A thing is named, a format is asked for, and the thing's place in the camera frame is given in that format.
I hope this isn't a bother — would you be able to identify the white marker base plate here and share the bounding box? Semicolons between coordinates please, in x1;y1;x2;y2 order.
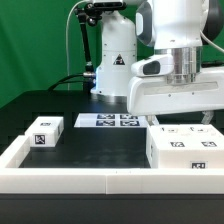
74;113;147;128

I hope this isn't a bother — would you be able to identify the black cable bundle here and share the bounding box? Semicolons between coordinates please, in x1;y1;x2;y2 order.
46;73;96;93

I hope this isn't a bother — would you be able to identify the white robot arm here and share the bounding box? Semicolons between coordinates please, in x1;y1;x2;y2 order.
91;0;224;124

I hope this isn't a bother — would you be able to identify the white cabinet top block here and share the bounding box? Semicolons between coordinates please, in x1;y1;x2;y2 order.
25;116;64;147

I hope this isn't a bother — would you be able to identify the white U-shaped workspace fence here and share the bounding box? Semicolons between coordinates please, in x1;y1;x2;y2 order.
0;135;224;194

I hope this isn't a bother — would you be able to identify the white cable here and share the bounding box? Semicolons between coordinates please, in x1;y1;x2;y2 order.
65;0;88;92

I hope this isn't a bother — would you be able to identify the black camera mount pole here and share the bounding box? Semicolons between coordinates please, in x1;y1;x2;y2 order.
73;1;126;93

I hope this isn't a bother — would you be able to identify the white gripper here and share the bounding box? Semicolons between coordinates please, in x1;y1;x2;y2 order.
127;54;224;126

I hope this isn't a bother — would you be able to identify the white cabinet body box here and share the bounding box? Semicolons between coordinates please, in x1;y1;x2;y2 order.
146;126;224;169

